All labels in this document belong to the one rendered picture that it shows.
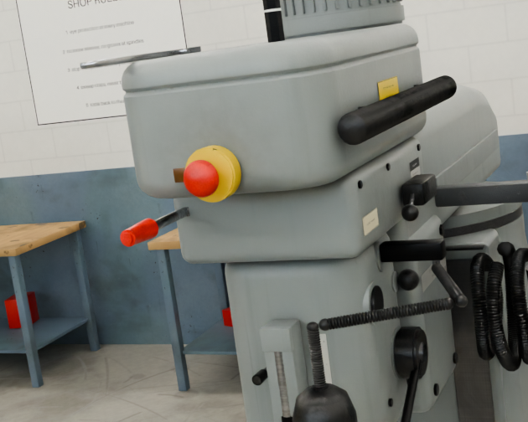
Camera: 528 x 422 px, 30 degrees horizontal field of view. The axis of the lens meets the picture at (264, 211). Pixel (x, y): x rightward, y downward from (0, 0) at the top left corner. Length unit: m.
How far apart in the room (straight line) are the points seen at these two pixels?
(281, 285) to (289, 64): 0.32
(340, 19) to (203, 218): 0.37
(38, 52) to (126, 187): 1.06
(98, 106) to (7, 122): 0.73
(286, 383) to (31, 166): 5.64
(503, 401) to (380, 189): 0.60
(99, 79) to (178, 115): 5.30
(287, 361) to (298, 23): 0.49
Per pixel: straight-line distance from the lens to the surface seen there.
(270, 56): 1.03
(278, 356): 1.20
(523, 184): 1.49
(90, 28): 6.37
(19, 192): 6.86
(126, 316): 6.63
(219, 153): 1.04
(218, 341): 5.65
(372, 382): 1.25
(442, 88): 1.38
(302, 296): 1.21
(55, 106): 6.58
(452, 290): 1.14
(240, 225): 1.18
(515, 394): 1.72
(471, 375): 1.68
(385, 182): 1.24
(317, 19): 1.40
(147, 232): 1.11
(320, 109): 1.04
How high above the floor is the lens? 1.90
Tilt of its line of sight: 10 degrees down
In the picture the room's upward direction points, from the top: 8 degrees counter-clockwise
